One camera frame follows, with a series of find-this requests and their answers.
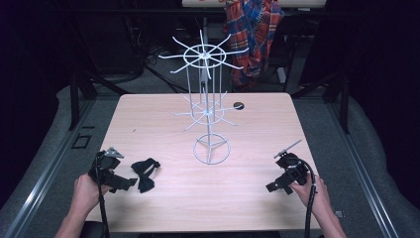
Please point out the black bow tie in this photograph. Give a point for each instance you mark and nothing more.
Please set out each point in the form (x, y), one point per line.
(145, 173)

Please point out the small grey floor bracket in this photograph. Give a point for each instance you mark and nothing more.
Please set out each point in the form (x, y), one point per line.
(339, 214)

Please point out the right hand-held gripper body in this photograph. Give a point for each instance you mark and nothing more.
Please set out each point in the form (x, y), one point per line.
(292, 168)

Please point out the aluminium floor rail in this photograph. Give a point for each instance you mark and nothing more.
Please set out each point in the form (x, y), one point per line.
(363, 172)
(46, 172)

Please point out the black metal stand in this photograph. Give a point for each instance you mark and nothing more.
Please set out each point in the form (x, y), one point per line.
(81, 95)
(336, 95)

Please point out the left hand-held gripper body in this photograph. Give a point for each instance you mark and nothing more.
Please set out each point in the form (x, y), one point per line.
(106, 165)

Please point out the person's right hand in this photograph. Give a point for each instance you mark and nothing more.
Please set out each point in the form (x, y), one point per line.
(313, 195)

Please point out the plaid cloth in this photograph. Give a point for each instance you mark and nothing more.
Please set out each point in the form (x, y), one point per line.
(252, 39)

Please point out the person's left hand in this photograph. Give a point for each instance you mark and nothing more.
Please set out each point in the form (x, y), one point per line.
(86, 191)

